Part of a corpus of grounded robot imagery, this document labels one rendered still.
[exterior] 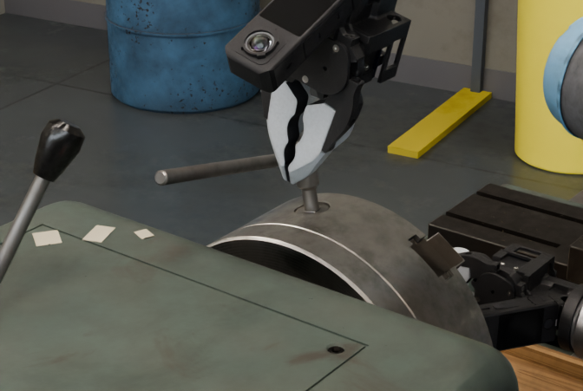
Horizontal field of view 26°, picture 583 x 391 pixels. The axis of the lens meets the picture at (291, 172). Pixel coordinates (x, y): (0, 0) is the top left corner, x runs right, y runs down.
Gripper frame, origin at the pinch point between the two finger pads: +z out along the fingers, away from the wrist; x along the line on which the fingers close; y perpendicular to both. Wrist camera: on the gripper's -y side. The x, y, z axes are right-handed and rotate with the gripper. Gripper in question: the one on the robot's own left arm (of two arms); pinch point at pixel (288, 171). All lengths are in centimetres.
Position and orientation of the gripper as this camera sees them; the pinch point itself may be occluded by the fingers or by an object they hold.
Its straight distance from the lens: 103.9
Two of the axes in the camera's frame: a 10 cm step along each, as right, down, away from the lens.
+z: -2.1, 8.3, 5.2
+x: -7.8, -4.6, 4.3
